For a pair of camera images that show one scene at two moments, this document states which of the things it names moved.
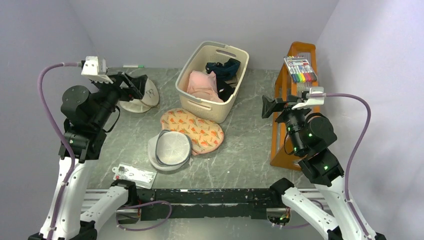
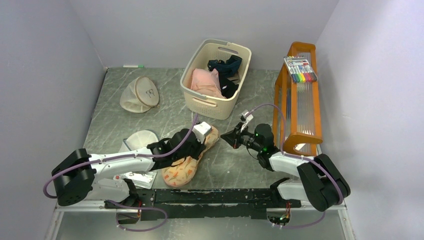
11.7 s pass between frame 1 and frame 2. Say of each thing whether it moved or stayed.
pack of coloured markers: stayed
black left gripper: moved
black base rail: stayed
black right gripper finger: moved
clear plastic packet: stayed
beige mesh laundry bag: stayed
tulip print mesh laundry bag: moved
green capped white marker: stayed
